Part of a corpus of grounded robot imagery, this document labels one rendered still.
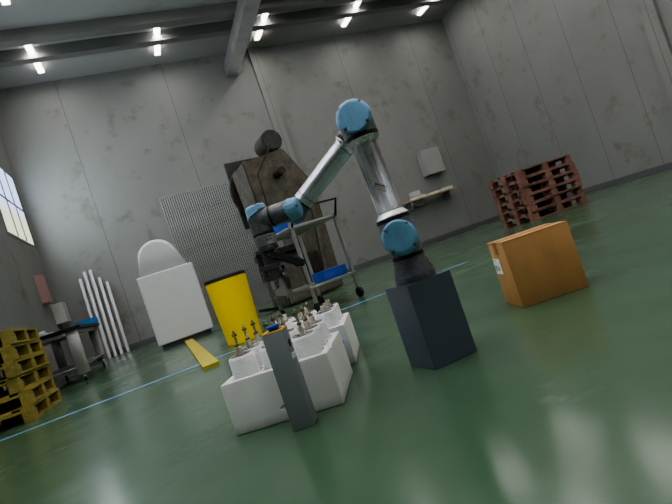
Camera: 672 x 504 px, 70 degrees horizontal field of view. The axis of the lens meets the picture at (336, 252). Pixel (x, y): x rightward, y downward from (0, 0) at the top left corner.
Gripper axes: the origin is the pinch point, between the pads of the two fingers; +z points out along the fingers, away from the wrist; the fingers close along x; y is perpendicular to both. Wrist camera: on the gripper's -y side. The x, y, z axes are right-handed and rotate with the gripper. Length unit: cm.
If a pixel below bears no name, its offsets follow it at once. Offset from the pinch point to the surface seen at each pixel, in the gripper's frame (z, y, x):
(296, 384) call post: 24.2, 10.6, 18.3
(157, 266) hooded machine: -83, 65, -605
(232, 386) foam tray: 21.3, 28.3, -3.6
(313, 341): 15.9, -1.6, 4.4
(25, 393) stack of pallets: 15, 182, -303
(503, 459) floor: 38, -13, 85
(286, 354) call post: 14.5, 10.5, 18.3
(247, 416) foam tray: 32.6, 26.8, -2.9
